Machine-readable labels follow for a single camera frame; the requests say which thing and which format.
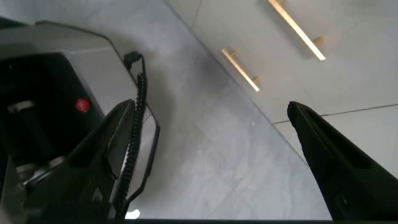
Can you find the black cable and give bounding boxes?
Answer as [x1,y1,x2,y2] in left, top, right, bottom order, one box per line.
[114,50,149,220]

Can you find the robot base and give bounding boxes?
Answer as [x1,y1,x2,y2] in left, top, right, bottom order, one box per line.
[0,17,161,222]

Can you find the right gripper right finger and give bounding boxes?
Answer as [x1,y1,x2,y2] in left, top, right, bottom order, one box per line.
[287,101,398,222]

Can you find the white cabinet door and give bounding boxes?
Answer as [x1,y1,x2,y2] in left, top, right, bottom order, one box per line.
[274,104,398,180]

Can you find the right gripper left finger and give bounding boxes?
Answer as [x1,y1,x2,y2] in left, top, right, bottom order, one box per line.
[22,99,137,221]

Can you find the white drawer with short handle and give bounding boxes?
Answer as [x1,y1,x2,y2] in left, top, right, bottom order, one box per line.
[190,0,343,124]

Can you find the white drawer with long handle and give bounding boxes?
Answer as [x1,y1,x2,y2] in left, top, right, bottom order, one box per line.
[217,0,398,114]

